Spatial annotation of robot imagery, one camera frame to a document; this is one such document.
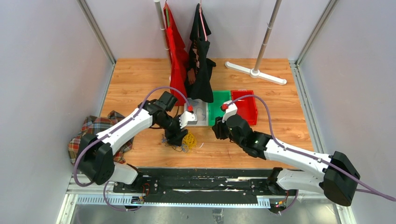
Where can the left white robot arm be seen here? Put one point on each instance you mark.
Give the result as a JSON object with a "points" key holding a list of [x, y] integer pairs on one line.
{"points": [[94, 162]]}

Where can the pink clothes hanger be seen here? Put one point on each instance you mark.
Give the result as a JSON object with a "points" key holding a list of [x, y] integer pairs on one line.
{"points": [[202, 19]]}

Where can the right metal rack pole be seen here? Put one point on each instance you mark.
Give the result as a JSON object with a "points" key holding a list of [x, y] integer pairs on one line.
{"points": [[267, 35]]}

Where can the black hanging garment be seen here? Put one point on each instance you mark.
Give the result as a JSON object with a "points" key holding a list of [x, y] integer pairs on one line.
{"points": [[199, 69]]}

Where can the red hanging shirt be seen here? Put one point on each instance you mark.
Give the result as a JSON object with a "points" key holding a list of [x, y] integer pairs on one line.
{"points": [[179, 59]]}

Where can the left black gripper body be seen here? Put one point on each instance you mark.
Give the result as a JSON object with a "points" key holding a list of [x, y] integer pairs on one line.
{"points": [[172, 127]]}

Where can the green plastic bin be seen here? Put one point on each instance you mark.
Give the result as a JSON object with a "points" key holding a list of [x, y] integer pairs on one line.
{"points": [[214, 110]]}

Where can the left metal rack pole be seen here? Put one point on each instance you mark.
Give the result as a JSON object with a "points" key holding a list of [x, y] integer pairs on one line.
{"points": [[159, 11]]}

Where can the white rack base foot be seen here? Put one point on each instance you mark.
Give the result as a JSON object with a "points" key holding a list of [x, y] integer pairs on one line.
{"points": [[255, 74]]}

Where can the metal rack pole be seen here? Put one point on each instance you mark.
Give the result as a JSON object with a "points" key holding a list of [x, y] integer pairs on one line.
{"points": [[267, 35], [159, 11]]}

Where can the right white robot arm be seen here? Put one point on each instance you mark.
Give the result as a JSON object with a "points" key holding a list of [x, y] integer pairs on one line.
{"points": [[333, 175]]}

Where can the green clothes hanger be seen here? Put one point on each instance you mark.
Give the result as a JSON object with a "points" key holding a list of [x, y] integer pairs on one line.
{"points": [[167, 17]]}

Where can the red plastic bin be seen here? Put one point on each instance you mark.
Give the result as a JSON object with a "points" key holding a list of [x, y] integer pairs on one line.
{"points": [[247, 108]]}

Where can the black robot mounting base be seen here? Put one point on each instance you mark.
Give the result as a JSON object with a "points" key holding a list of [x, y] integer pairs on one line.
{"points": [[202, 186]]}

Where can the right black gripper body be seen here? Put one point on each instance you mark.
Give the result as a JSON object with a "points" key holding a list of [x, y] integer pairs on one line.
{"points": [[222, 131]]}

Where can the plaid flannel shirt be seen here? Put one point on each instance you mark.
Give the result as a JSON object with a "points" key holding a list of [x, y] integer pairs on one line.
{"points": [[94, 125]]}

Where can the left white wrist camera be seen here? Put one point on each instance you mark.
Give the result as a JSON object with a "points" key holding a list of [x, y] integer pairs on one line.
{"points": [[187, 118]]}

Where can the white plastic bin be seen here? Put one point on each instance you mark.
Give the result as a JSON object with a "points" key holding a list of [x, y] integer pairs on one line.
{"points": [[200, 109]]}

